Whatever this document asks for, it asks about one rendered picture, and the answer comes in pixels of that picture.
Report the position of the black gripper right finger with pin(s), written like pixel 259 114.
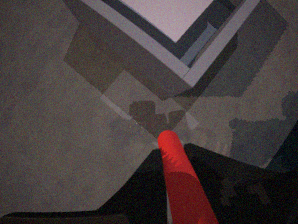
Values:
pixel 243 194

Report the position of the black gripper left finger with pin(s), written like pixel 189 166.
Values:
pixel 140 201

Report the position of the red peg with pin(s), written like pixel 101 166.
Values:
pixel 187 199

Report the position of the pale pink square plate with hole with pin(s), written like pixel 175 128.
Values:
pixel 167 21

